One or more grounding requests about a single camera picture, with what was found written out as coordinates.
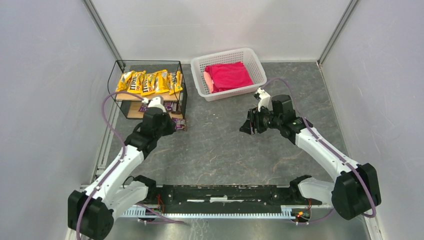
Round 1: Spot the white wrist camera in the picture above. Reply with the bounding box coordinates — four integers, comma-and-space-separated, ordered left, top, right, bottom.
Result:
141, 96, 167, 113
253, 87, 271, 112

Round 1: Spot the brown candy bag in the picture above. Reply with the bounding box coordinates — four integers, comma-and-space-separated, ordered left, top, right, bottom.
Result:
171, 117, 187, 131
138, 103, 148, 112

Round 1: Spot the yellow M&M bag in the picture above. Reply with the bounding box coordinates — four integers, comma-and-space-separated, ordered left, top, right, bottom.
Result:
127, 71, 146, 94
140, 72, 157, 96

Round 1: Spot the purple brown M&M bag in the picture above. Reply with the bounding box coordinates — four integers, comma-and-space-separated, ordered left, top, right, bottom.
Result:
164, 101, 178, 112

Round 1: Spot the yellow candy bag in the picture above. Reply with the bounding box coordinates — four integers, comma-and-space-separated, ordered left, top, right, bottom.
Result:
154, 69, 169, 94
116, 70, 135, 92
167, 70, 183, 95

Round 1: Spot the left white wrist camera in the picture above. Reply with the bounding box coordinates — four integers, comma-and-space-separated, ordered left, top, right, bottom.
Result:
141, 96, 167, 113

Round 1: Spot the pink folded cloth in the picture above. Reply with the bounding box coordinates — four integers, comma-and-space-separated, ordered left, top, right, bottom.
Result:
203, 61, 254, 94

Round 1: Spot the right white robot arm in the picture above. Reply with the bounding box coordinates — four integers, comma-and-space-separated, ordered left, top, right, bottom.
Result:
239, 88, 382, 220

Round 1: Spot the white plastic basket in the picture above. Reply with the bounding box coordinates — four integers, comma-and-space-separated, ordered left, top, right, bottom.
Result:
190, 47, 267, 102

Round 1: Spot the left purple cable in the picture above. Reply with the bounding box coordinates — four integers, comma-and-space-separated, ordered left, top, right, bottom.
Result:
75, 91, 186, 240

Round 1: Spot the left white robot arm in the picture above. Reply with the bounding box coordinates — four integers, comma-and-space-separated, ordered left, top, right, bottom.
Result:
67, 107, 176, 240

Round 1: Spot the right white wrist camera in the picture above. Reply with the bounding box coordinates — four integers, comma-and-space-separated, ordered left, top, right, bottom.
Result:
253, 87, 271, 112

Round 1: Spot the purple cable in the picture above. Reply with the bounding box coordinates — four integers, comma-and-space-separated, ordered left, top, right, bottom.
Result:
75, 91, 186, 240
259, 77, 379, 225

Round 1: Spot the black wire wooden shelf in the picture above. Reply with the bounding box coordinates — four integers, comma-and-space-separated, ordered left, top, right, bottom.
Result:
107, 60, 188, 120

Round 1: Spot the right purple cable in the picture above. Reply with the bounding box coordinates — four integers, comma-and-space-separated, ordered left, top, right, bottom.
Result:
259, 77, 379, 225

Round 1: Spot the brown candy bag top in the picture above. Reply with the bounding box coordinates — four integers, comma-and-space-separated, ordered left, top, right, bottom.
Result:
171, 117, 187, 131

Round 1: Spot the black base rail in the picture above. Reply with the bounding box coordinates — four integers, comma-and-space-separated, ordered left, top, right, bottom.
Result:
141, 185, 321, 215

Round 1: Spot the brown candy bag lower shelf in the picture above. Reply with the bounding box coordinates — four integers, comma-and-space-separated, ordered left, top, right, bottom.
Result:
171, 101, 182, 115

